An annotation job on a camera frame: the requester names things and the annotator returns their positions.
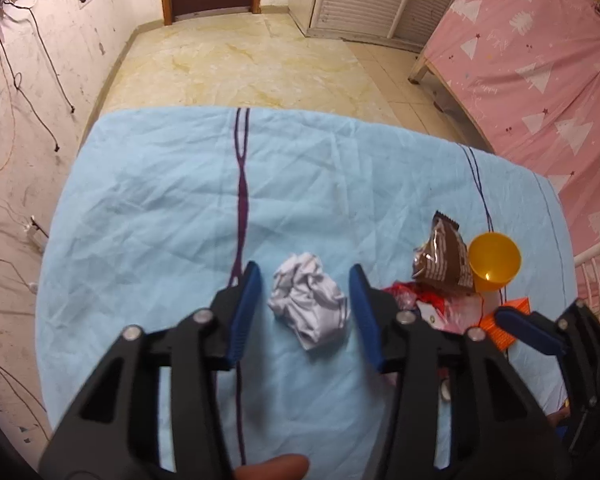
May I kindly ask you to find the orange cardboard box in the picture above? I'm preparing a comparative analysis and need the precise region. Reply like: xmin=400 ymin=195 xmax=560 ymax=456
xmin=478 ymin=297 xmax=531 ymax=352

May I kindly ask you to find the white paper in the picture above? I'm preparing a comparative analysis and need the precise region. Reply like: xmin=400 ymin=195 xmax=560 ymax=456
xmin=268 ymin=252 xmax=350 ymax=351

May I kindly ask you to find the red snack bag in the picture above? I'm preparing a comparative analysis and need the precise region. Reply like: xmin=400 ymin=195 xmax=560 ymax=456
xmin=384 ymin=282 xmax=484 ymax=334

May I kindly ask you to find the small yellow plastic cup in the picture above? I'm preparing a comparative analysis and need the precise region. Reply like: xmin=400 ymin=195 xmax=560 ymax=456
xmin=468 ymin=232 xmax=522 ymax=292

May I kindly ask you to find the brown snack wrapper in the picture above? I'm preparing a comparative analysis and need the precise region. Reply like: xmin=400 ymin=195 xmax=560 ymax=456
xmin=412 ymin=211 xmax=475 ymax=294

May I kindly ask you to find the person's left hand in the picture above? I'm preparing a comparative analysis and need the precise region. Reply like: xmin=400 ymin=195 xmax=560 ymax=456
xmin=234 ymin=454 xmax=310 ymax=480

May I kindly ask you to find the light blue bed sheet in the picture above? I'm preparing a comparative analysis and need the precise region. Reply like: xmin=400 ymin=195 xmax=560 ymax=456
xmin=35 ymin=107 xmax=577 ymax=479

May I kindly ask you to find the pink tree-print curtain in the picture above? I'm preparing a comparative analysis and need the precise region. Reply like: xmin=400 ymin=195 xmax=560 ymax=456
xmin=422 ymin=0 xmax=600 ymax=254

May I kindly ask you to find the white slatted wardrobe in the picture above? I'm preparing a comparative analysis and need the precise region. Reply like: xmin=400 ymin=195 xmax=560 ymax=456
xmin=306 ymin=0 xmax=454 ymax=52

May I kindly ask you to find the wooden bed frame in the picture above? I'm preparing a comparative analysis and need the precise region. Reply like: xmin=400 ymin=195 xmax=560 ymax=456
xmin=406 ymin=54 xmax=494 ymax=154

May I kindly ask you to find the black wall cable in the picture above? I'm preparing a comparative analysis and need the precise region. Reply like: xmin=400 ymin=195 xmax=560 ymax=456
xmin=0 ymin=0 xmax=77 ymax=154

